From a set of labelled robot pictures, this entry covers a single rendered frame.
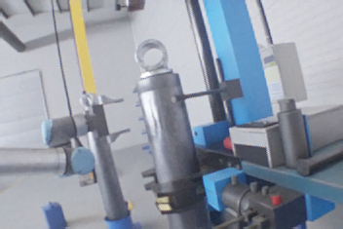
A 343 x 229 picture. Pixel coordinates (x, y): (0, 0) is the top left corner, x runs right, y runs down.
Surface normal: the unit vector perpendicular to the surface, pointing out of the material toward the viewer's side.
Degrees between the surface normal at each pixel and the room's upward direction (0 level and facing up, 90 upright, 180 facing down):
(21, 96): 90
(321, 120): 90
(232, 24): 90
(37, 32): 90
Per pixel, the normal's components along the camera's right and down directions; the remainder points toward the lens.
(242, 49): 0.24, -0.04
